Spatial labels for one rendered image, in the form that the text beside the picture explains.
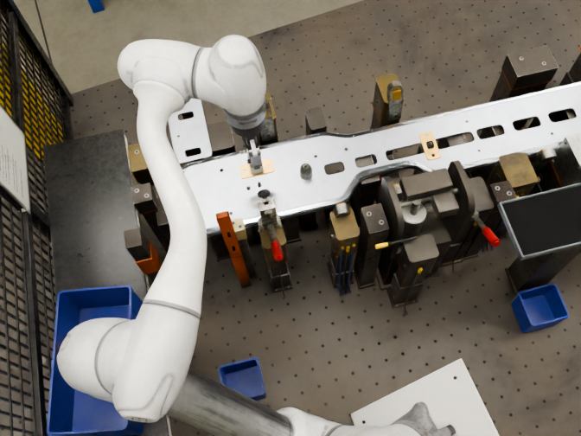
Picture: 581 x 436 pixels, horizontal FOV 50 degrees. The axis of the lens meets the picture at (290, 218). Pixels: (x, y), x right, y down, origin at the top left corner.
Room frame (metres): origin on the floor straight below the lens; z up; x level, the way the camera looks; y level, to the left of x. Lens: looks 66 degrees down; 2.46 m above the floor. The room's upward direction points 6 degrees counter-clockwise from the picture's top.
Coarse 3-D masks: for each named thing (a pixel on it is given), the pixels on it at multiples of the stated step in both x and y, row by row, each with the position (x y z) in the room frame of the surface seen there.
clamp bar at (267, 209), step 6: (264, 192) 0.63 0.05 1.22; (270, 192) 0.63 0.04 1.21; (264, 198) 0.62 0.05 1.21; (270, 204) 0.60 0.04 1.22; (264, 210) 0.59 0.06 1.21; (270, 210) 0.59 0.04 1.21; (264, 216) 0.59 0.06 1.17; (270, 216) 0.57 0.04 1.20; (276, 216) 0.60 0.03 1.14; (264, 222) 0.60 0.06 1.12; (270, 222) 0.60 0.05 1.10; (276, 222) 0.61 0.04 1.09; (264, 228) 0.61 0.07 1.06
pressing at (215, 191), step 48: (528, 96) 0.95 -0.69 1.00; (576, 96) 0.93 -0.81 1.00; (288, 144) 0.87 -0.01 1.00; (336, 144) 0.86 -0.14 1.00; (384, 144) 0.84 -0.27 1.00; (480, 144) 0.81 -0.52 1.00; (528, 144) 0.80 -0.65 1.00; (240, 192) 0.74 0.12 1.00; (288, 192) 0.73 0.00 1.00; (336, 192) 0.72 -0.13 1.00
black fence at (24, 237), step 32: (0, 0) 1.29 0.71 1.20; (0, 32) 1.16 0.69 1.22; (32, 32) 1.33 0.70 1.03; (32, 64) 1.22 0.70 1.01; (0, 96) 0.95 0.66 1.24; (32, 96) 1.10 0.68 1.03; (64, 96) 1.29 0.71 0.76; (32, 128) 0.97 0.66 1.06; (64, 128) 1.15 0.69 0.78; (32, 160) 0.87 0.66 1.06; (0, 192) 0.66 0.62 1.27; (0, 224) 0.59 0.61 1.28; (32, 224) 0.67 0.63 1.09; (32, 256) 0.56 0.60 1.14; (32, 288) 0.48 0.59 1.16; (0, 320) 0.37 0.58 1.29; (32, 320) 0.41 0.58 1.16; (32, 352) 0.34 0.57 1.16; (0, 384) 0.24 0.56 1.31; (32, 384) 0.27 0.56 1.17; (32, 416) 0.21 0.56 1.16
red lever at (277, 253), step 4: (272, 224) 0.61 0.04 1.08; (268, 228) 0.60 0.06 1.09; (272, 228) 0.59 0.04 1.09; (272, 232) 0.58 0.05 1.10; (272, 236) 0.57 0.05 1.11; (276, 236) 0.56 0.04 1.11; (272, 240) 0.55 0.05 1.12; (276, 240) 0.55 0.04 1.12; (272, 244) 0.54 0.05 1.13; (276, 244) 0.54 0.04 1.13; (272, 248) 0.53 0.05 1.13; (276, 248) 0.52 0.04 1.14; (280, 248) 0.52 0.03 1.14; (272, 252) 0.52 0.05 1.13; (276, 252) 0.51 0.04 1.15; (280, 252) 0.51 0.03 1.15; (276, 256) 0.50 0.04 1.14; (280, 256) 0.50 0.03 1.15
